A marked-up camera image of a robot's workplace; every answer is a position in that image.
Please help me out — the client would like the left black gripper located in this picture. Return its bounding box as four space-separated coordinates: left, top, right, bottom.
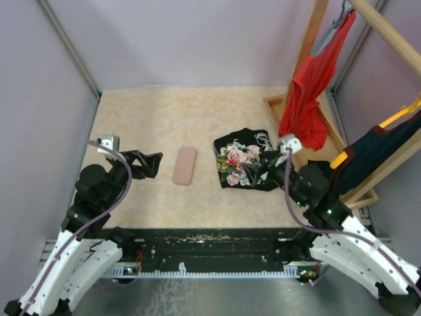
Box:
103 149 162 208

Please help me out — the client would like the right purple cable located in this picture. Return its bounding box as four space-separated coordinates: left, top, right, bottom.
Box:
283 147 421 313

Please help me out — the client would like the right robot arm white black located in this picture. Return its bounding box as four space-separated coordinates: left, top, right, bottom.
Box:
241 149 420 315

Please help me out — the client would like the black floral t-shirt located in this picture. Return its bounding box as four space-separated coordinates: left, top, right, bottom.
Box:
213 128 277 192

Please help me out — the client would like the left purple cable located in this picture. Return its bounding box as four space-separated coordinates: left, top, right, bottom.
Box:
19 140 133 316

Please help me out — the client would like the navy blue garment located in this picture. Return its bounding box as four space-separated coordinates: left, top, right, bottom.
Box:
307 111 421 198

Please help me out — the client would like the pink glasses case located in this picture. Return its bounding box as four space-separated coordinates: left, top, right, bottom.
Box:
172 147 197 186

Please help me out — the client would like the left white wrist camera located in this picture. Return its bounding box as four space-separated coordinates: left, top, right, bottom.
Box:
97 135 120 151

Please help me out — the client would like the yellow clothes hanger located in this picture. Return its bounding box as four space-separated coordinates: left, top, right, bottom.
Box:
330 94 421 169

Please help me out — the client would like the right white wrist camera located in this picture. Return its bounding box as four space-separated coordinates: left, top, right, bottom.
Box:
279 134 303 155

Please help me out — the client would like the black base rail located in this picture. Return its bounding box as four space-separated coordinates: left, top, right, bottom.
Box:
120 228 315 273

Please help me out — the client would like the red tank top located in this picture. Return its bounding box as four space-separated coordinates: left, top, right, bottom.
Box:
279 8 357 151

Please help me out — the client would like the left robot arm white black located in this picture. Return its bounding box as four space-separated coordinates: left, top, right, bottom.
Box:
4 150 163 315

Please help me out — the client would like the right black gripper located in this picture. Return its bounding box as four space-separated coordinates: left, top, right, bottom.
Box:
241 149 307 207

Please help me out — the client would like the wooden clothes rack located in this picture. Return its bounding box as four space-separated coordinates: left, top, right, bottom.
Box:
263 1 420 209

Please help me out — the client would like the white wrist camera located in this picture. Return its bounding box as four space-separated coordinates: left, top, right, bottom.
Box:
279 134 303 155
97 135 120 151

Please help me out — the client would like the grey clothes hanger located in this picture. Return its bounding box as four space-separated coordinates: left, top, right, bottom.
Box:
310 0 353 57

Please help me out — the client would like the purple cable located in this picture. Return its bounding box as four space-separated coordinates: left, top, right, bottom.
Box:
283 147 421 313
19 140 133 316

